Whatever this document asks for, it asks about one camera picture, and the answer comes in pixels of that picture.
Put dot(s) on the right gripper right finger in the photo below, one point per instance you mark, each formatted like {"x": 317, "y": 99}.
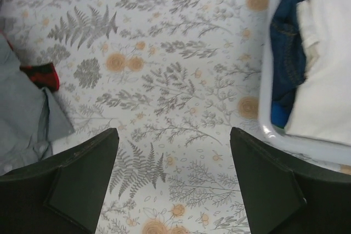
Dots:
{"x": 284, "y": 194}

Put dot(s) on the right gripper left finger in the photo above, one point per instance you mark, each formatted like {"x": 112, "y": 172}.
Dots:
{"x": 63, "y": 193}

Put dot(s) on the grey long sleeve shirt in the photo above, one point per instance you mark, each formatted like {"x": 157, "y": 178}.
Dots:
{"x": 31, "y": 118}

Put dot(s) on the right white plastic basket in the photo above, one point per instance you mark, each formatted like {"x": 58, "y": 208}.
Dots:
{"x": 319, "y": 150}

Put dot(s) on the white folded shirt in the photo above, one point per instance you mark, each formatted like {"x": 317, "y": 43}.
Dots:
{"x": 322, "y": 105}

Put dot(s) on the red black plaid shirt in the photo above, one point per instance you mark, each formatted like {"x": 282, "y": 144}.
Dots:
{"x": 44, "y": 76}

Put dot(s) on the dark blue folded garment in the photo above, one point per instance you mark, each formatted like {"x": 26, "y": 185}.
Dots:
{"x": 289, "y": 60}

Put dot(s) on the floral patterned table mat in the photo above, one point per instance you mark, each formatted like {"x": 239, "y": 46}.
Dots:
{"x": 174, "y": 77}

